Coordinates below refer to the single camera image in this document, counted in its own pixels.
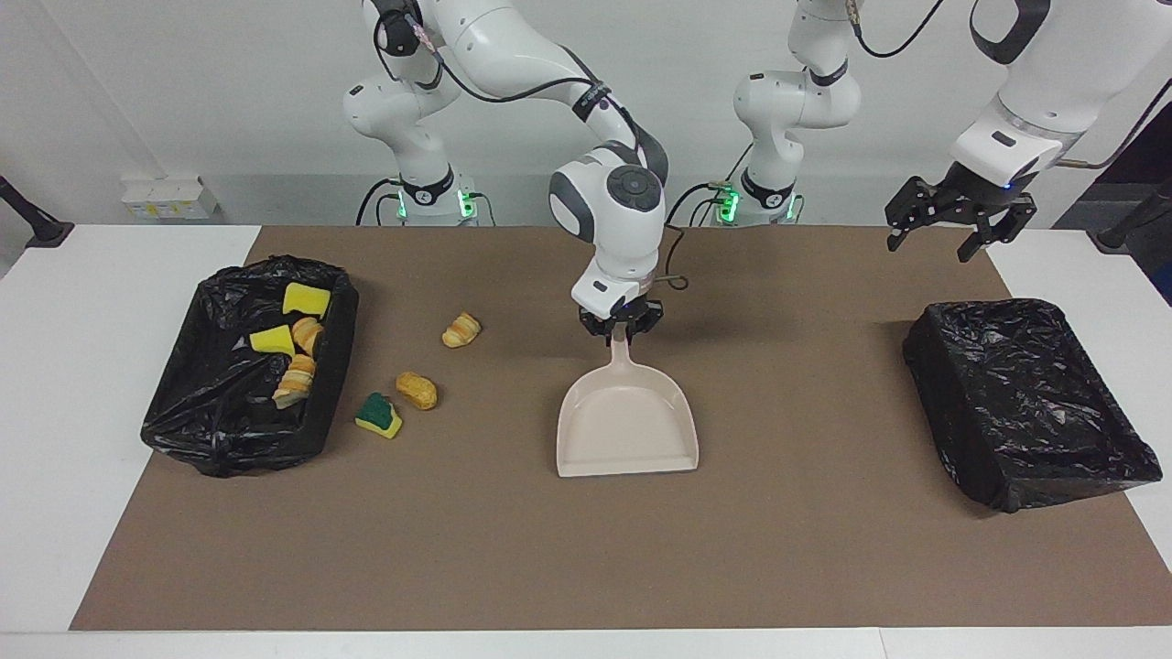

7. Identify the oval bread roll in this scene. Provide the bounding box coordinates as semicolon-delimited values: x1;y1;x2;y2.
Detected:
395;371;440;412

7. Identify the green and yellow sponge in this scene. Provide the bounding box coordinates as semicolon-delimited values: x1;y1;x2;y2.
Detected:
354;392;404;440

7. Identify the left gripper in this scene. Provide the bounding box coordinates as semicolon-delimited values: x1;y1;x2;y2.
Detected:
884;162;1039;265

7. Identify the black stand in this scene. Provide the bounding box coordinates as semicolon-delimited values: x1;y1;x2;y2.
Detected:
0;174;76;250
1086;176;1172;254

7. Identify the beige plastic dustpan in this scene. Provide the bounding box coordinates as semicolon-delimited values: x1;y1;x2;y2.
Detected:
556;325;700;480

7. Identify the black cable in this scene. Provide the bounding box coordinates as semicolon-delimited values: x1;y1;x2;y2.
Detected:
408;18;669;179
846;0;947;60
652;179;735;293
354;176;404;227

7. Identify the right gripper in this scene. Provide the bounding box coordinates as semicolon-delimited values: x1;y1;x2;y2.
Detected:
579;298;665;347

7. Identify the bin lined with black bag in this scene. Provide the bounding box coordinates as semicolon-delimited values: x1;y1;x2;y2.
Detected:
139;254;361;480
901;297;1165;515

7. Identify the white wall socket box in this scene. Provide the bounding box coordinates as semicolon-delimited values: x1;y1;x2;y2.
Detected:
120;175;222;221

